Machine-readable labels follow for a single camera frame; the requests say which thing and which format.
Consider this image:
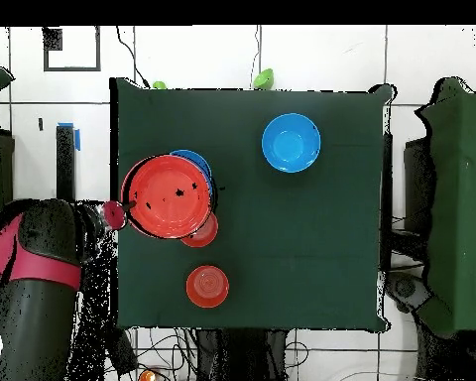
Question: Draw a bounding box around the grey chair base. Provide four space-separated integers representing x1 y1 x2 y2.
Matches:
384 269 433 315

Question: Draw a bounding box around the blue tape strip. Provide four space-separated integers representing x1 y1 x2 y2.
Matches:
57 121 81 152

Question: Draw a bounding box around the dark square floor frame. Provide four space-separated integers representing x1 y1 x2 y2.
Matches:
43 25 102 72

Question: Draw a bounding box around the green bowl on floor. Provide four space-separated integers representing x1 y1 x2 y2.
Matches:
251 67 275 90

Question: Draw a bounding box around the orange bowl with ringed bottom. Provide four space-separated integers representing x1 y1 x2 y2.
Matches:
179 211 220 249

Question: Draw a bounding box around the small plain orange bowl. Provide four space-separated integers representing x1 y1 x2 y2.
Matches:
184 264 230 310

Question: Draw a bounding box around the large orange bowl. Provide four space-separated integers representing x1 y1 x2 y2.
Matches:
120 154 215 240

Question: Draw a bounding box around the tangle of black floor cables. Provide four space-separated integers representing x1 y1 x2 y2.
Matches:
136 328 199 381

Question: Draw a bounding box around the black metal stand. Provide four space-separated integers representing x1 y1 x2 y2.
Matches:
56 124 78 201

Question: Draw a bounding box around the large blue bowl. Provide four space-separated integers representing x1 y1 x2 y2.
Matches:
261 112 322 174
169 149 214 199

